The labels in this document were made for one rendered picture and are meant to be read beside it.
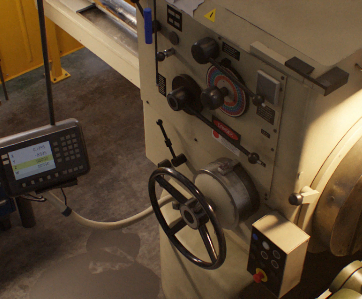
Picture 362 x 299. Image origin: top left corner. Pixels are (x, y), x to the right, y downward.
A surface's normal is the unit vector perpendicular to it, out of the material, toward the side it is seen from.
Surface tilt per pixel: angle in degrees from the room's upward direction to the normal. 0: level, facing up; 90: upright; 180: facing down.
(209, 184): 61
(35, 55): 90
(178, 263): 90
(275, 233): 0
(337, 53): 0
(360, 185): 90
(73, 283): 0
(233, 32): 45
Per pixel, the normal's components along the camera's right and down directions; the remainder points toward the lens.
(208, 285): -0.77, 0.44
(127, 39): 0.00, -0.73
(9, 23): 0.65, 0.52
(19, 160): 0.40, 0.34
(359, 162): -0.48, -0.28
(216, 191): -0.59, 0.09
